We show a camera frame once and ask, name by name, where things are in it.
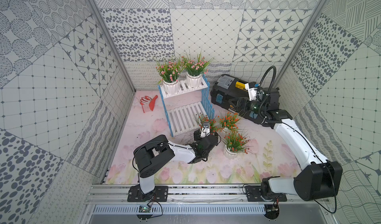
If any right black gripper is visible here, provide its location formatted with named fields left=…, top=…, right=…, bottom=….
left=229, top=97, right=268, bottom=115

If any red flower pot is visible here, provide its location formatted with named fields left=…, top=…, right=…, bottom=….
left=223, top=131, right=250, bottom=159
left=217, top=112, right=241, bottom=131
left=195, top=114, right=222, bottom=133

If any pink flower pot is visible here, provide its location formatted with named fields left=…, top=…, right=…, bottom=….
left=180, top=52, right=211, bottom=88
left=156, top=57, right=184, bottom=94

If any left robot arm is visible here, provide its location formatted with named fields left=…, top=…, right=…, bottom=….
left=133, top=130, right=220, bottom=195

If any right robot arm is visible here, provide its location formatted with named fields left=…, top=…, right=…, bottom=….
left=237, top=83, right=343, bottom=201

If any blue white slatted rack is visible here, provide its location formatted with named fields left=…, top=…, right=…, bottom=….
left=158, top=75, right=215, bottom=137

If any red flower pot back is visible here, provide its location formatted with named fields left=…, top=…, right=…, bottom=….
left=217, top=112, right=241, bottom=131

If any red flower pot front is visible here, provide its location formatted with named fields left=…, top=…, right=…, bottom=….
left=223, top=131, right=250, bottom=159

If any floral pink table mat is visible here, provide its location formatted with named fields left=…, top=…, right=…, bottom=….
left=106, top=91, right=301, bottom=184

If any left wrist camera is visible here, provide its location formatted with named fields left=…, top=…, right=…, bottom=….
left=200, top=121, right=210, bottom=138

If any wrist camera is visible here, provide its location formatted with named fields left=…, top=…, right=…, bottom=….
left=245, top=82, right=260, bottom=101
left=200, top=121, right=210, bottom=138

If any black toolbox yellow handle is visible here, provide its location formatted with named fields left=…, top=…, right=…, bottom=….
left=210, top=74, right=289, bottom=125

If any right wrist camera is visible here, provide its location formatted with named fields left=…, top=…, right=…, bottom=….
left=245, top=82, right=260, bottom=101

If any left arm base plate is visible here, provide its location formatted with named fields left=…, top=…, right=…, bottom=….
left=127, top=185, right=169, bottom=202

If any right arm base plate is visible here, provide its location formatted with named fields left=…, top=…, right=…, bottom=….
left=242, top=184, right=287, bottom=202

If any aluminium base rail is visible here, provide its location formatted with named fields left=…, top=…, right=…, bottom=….
left=85, top=184, right=314, bottom=204

